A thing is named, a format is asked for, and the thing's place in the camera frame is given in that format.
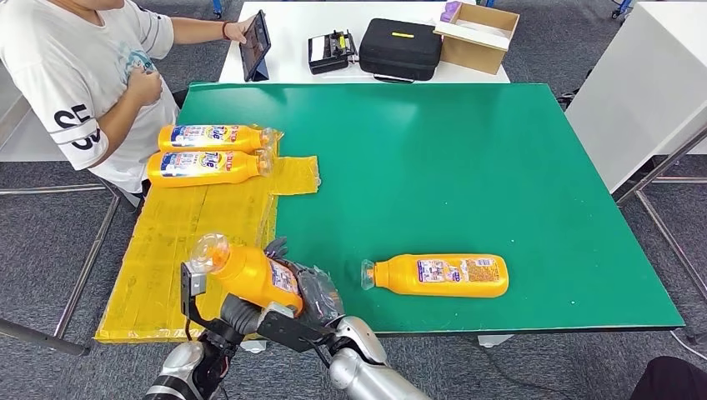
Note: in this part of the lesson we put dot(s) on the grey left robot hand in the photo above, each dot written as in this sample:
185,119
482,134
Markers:
240,317

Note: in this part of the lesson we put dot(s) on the person's left hand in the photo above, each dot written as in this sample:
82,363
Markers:
240,30

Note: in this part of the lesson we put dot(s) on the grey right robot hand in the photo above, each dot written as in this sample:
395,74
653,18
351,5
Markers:
317,295

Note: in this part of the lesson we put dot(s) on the person's right hand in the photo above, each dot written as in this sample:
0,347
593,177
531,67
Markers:
144,85

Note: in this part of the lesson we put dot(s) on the orange detergent bottle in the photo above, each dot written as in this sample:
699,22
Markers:
248,276
193,180
397,279
248,142

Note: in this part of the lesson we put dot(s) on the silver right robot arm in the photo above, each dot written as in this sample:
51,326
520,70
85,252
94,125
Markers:
364,370

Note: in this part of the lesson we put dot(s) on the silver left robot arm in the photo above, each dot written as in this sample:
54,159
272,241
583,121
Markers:
182,370

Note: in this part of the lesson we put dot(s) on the black tablet on stand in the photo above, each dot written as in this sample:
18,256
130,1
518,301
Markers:
255,47

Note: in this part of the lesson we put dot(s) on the white table support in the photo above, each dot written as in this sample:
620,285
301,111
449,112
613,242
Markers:
494,341
253,346

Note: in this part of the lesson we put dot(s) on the person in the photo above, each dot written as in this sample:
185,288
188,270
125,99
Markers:
66,66

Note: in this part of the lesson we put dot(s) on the black remote controller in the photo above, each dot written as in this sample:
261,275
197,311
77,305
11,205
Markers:
331,52

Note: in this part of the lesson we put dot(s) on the yellow taped plastic sheet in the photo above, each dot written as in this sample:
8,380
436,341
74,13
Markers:
165,237

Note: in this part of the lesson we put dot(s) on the black carrying case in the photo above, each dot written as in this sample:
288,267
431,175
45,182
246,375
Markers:
400,52

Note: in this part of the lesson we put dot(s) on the purple packet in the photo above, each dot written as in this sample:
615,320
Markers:
451,11

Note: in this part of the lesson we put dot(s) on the brown cardboard box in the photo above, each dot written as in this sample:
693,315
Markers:
472,55

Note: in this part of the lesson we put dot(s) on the black rounded object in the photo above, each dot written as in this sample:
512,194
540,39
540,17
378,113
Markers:
671,381

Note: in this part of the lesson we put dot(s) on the white cabinet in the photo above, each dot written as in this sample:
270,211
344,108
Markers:
643,83

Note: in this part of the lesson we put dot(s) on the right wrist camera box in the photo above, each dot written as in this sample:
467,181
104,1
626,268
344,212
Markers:
287,328

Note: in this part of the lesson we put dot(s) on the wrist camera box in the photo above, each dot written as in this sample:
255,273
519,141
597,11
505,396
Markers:
287,328
194,281

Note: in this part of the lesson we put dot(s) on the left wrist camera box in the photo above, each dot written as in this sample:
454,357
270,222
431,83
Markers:
194,281

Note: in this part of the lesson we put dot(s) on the grey metal tube frame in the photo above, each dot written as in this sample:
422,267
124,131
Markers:
33,335

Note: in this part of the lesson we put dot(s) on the grey metal table frame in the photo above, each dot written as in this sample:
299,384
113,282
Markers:
685,154

